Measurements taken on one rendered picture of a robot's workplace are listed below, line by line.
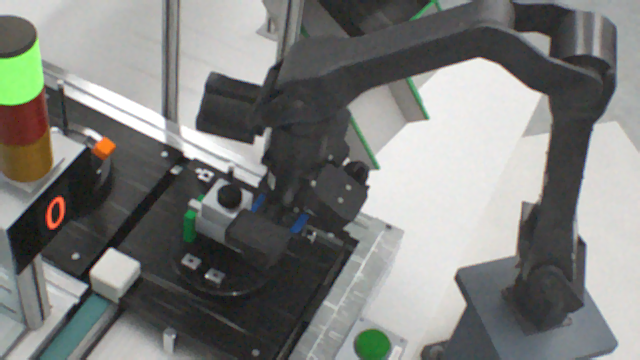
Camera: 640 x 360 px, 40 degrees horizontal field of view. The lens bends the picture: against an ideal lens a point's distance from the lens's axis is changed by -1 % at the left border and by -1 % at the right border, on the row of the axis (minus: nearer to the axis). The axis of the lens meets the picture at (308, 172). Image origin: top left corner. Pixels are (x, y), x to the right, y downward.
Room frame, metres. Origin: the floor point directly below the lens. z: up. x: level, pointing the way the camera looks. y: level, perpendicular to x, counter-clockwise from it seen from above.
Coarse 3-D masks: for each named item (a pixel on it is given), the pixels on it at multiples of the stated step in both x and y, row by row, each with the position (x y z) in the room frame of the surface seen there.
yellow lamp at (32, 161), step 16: (48, 128) 0.51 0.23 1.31; (0, 144) 0.48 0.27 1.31; (32, 144) 0.49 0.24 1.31; (48, 144) 0.50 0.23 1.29; (0, 160) 0.48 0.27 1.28; (16, 160) 0.48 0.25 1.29; (32, 160) 0.49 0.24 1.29; (48, 160) 0.50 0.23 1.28; (16, 176) 0.48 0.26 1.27; (32, 176) 0.48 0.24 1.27
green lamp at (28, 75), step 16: (32, 48) 0.50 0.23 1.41; (0, 64) 0.48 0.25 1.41; (16, 64) 0.49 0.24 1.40; (32, 64) 0.50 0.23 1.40; (0, 80) 0.48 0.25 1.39; (16, 80) 0.48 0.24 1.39; (32, 80) 0.50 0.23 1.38; (0, 96) 0.48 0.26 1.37; (16, 96) 0.48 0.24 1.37; (32, 96) 0.49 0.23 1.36
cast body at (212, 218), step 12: (216, 192) 0.65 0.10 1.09; (228, 192) 0.65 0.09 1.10; (240, 192) 0.65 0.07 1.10; (192, 204) 0.66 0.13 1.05; (204, 204) 0.63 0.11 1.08; (216, 204) 0.64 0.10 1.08; (228, 204) 0.63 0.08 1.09; (240, 204) 0.64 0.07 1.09; (204, 216) 0.63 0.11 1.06; (216, 216) 0.63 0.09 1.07; (228, 216) 0.62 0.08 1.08; (204, 228) 0.63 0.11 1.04; (216, 228) 0.63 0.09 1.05; (216, 240) 0.63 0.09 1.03
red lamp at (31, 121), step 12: (36, 96) 0.50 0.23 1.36; (0, 108) 0.48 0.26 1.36; (12, 108) 0.48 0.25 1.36; (24, 108) 0.49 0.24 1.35; (36, 108) 0.49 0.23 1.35; (0, 120) 0.48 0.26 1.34; (12, 120) 0.48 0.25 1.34; (24, 120) 0.49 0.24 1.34; (36, 120) 0.49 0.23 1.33; (48, 120) 0.52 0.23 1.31; (0, 132) 0.48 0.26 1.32; (12, 132) 0.48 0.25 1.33; (24, 132) 0.48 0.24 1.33; (36, 132) 0.49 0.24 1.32; (12, 144) 0.48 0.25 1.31
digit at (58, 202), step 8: (64, 184) 0.51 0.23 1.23; (56, 192) 0.50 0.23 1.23; (64, 192) 0.51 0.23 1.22; (48, 200) 0.49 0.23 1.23; (56, 200) 0.50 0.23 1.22; (64, 200) 0.51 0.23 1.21; (40, 208) 0.48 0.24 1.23; (48, 208) 0.49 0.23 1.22; (56, 208) 0.50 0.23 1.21; (64, 208) 0.51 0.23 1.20; (40, 216) 0.48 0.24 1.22; (48, 216) 0.49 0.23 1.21; (56, 216) 0.50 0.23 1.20; (64, 216) 0.51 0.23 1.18; (40, 224) 0.48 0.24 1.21; (48, 224) 0.49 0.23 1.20; (56, 224) 0.50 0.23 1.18; (40, 232) 0.47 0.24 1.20; (48, 232) 0.48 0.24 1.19
